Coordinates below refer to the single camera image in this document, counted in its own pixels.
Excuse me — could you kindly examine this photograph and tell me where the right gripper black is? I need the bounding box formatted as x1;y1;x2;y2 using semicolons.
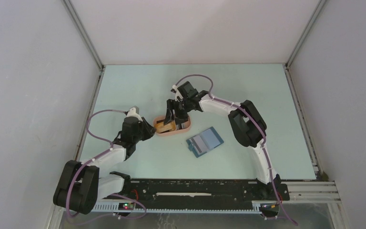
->
163;98;192;126

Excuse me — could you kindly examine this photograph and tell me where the pink oval tray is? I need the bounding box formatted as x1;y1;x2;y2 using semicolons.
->
153;116;191;136

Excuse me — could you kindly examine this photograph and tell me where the yellow black credit card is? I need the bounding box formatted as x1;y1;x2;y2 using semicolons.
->
154;120;177;134

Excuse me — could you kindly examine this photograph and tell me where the blue leather card holder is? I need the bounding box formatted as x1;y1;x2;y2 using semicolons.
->
186;127;224;158

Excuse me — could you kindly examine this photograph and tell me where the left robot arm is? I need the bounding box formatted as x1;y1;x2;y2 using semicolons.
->
53;116;155;215

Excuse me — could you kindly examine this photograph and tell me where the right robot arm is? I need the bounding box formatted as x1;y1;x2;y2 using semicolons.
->
163;81;281;199

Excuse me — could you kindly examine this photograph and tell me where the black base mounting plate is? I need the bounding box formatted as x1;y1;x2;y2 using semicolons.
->
102;178;289;210

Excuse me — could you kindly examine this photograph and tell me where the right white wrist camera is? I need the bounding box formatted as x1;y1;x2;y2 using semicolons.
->
171;84;184;102

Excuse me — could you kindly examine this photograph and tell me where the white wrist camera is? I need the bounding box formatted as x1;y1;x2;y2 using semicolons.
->
126;106;142;120
171;84;184;102

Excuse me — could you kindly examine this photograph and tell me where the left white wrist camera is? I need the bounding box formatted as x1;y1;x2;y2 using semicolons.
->
126;106;142;120

